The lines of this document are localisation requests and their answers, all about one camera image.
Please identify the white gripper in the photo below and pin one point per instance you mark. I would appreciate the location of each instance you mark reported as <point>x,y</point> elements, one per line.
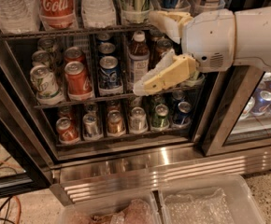
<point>210,39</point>

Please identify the red coke can top shelf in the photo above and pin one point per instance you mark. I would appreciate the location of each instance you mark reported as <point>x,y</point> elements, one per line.
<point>58,14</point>

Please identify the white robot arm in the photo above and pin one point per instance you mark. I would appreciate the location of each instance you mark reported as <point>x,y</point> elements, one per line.
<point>252,38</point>

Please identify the blue can bottom shelf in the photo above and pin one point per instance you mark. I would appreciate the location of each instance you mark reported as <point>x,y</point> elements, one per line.
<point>182,113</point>

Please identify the blue pepsi can front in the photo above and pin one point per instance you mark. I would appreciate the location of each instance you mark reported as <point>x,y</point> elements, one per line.
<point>109,73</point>

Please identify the green can bottom shelf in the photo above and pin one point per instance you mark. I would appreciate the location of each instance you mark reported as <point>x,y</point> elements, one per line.
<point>160,117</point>

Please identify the white can bottom shelf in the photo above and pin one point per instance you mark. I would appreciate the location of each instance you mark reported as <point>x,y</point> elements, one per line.
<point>138,119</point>

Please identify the gold can bottom shelf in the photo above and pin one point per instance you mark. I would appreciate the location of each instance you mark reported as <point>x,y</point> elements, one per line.
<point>114,122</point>

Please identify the red coke can behind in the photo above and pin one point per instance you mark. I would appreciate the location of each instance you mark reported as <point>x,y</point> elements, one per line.
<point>74,54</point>

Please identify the fridge glass door right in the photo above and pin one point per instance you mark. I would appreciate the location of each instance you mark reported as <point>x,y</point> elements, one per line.
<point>230,128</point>

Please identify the fridge glass door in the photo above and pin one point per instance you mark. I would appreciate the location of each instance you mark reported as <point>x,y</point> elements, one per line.
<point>230,128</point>
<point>19,140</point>

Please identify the red coke can front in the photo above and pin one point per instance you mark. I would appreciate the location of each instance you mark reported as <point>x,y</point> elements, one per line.
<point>77,78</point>

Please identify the silver can bottom shelf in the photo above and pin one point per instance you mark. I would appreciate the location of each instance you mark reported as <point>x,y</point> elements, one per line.
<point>91,125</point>

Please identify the green white 7up can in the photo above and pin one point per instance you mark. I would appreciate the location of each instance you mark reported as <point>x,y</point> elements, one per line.
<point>44,80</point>

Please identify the silver can back left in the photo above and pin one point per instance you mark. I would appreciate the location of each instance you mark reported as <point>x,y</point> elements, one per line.
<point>41,57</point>

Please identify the red can bottom shelf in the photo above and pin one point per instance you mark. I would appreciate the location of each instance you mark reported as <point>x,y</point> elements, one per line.
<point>66,129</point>

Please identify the steel fridge base grille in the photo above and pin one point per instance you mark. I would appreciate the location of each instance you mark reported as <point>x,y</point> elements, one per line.
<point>80,181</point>

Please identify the fridge glass door left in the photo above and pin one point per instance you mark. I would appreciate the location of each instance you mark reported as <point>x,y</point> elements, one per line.
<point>19,140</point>

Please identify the brown tea bottle white label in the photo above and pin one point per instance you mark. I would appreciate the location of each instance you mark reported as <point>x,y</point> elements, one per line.
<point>138,57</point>

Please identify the clear water bottle middle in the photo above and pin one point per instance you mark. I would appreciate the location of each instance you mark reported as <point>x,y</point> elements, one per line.
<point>98,13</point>

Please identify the clear water bottle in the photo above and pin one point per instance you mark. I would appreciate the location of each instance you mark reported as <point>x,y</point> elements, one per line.
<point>98,13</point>
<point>19,16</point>

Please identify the clear water bottle left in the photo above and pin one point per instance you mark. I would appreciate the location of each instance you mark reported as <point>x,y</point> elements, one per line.
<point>19,16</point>

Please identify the clear plastic bin right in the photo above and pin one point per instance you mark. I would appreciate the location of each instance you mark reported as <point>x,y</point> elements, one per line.
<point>217,199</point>

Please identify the clear plastic bin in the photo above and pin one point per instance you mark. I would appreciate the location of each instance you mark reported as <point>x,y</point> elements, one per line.
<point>135,206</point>
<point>217,199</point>

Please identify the clear plastic bin left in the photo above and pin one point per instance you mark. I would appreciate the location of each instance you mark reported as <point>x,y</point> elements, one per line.
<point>135,206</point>

